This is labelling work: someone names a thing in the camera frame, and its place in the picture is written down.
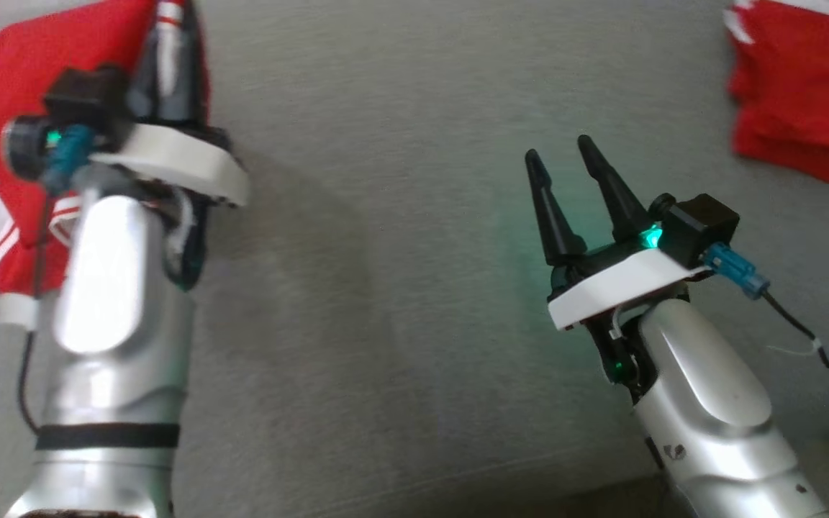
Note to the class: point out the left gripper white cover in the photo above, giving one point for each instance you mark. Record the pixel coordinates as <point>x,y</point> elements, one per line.
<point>177,162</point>

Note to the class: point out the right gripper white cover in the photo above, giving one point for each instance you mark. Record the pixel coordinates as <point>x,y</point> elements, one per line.
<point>623,284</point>

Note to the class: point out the red and white basketball jersey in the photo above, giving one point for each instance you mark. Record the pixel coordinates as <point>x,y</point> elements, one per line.
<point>4,65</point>

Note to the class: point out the red garment with white stripe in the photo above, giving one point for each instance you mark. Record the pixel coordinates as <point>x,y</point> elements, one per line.
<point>803,86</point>

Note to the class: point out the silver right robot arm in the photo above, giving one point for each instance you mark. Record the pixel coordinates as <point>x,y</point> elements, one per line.
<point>717,417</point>

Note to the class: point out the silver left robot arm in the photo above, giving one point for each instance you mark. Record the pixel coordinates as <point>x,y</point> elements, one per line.
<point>112,345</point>

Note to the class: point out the grey sofa seat cushion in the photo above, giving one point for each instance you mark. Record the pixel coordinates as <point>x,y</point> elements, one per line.
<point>386,288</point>

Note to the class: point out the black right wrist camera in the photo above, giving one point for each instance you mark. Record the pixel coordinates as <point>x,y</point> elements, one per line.
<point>702,226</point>

